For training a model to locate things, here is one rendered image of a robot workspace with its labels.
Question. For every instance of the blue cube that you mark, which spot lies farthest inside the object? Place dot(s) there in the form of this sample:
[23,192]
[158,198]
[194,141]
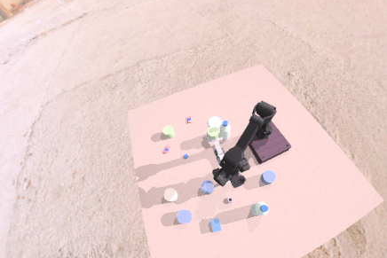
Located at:
[215,225]

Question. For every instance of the blue cylinder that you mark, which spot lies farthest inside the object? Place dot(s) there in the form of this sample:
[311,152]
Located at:
[184,216]
[268,177]
[207,187]

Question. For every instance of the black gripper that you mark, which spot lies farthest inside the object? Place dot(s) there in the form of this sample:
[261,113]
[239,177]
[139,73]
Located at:
[245,167]

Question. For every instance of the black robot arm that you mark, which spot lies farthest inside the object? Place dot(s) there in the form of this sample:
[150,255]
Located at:
[232,160]

